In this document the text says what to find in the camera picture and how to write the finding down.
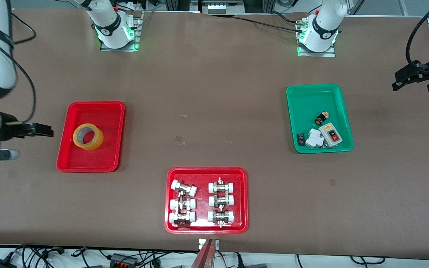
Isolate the yellow packing tape roll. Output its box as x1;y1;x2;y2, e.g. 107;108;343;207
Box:
72;123;104;151

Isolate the empty-bottomed red plastic tray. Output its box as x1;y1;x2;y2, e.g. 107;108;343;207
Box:
56;100;126;173

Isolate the green plastic tray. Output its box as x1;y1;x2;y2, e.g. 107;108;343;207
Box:
286;84;355;154

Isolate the red tray holding fittings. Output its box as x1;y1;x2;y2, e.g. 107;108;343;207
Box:
164;167;249;235

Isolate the black push button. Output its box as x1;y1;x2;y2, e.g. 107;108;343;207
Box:
314;111;330;126

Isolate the white circuit breaker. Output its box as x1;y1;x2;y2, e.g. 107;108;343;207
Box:
305;128;325;150

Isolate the dark power strip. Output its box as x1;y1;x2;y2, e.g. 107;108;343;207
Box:
109;253;138;267

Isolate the white-capped metal pipe fitting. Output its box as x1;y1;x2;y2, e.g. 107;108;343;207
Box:
208;178;236;195
171;179;198;197
208;194;235;208
168;211;197;228
207;209;235;229
169;197;197;211

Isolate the grey electrical terminal block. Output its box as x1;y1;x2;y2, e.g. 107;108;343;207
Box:
199;0;246;16

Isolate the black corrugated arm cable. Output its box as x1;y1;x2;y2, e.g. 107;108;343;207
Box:
405;0;429;68

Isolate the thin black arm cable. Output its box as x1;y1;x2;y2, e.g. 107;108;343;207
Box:
10;12;37;124

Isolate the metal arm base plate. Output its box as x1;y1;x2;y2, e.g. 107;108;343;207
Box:
100;10;143;52
296;17;337;58

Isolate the grey on-off switch box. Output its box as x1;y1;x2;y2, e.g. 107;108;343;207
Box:
318;122;343;149

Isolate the black cable on table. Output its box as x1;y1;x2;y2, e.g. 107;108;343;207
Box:
232;15;305;32

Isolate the small metal bracket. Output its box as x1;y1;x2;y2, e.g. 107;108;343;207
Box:
198;238;220;251

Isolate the red-sided aluminium profile post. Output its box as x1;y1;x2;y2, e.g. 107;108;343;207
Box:
190;239;217;268

